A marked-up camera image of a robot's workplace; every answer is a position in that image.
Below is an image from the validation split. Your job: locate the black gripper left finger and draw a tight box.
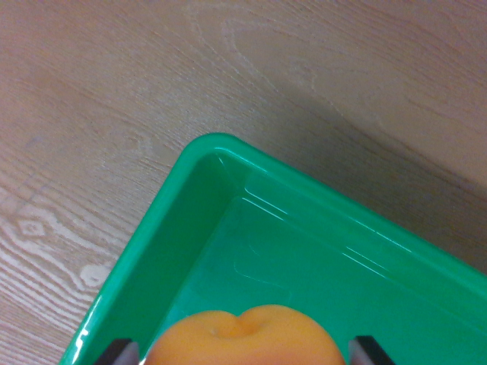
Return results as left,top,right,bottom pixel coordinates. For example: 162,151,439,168
93,338,140,365

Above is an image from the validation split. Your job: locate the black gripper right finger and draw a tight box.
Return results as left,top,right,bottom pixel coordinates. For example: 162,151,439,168
349,335,397,365

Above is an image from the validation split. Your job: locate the yellow orange toy peach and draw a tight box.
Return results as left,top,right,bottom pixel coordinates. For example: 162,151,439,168
147,303,345,365

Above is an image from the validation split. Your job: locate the green plastic bin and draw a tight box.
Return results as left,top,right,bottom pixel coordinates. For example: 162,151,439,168
57,132,487,365

